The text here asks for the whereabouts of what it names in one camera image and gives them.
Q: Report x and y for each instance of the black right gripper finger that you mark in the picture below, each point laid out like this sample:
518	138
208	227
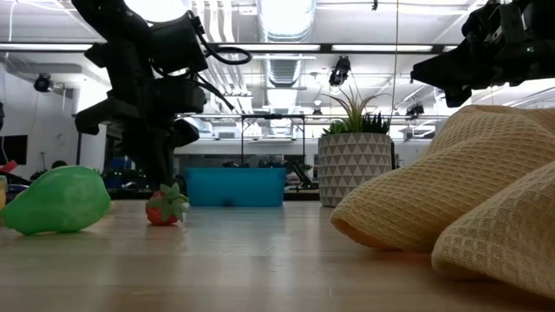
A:
442	71

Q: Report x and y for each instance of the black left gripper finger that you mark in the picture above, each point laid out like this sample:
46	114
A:
139	151
160	151

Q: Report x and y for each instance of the red toy strawberry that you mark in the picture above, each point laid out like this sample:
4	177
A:
162	212

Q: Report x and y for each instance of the green toy fruit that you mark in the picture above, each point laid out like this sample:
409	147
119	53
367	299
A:
56	199

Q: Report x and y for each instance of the orange waffle cloth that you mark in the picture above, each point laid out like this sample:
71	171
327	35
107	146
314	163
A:
455	186

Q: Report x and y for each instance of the large yellow toy banana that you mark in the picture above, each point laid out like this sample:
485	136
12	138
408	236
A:
2	193

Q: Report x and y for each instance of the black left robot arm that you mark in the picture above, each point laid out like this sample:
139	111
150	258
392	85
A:
112	26

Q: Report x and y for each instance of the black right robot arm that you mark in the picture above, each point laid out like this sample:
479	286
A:
544	39

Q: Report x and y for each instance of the teal plastic tupperware container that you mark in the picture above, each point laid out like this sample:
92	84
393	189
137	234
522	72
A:
236	186

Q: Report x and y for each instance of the black ceiling spotlight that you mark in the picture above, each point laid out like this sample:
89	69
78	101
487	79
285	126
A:
415	109
43	82
340	71

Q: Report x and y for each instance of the person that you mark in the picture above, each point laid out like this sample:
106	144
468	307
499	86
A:
59	165

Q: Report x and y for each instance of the red background object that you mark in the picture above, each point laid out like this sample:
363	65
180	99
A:
8	166

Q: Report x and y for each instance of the potted succulent in patterned pot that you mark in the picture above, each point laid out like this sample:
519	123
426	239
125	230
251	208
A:
353	169

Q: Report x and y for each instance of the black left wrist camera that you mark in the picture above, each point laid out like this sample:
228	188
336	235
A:
178	43

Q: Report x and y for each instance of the black metal stand frame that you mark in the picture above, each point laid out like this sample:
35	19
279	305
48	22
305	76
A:
273	116

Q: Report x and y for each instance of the black wall monitor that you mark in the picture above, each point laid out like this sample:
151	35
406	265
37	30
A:
13	149

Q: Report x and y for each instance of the silver ventilation duct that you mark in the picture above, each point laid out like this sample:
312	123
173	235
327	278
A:
286	17

